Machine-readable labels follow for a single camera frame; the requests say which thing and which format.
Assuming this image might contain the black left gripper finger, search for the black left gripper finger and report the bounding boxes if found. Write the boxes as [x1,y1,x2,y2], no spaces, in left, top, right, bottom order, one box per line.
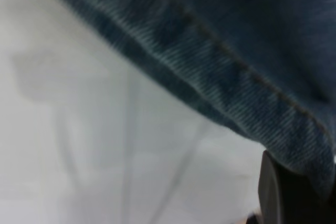
[258,150,336,224]

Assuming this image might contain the blue denim pants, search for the blue denim pants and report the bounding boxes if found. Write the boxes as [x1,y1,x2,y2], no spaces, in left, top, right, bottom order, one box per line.
[34,0,336,201]

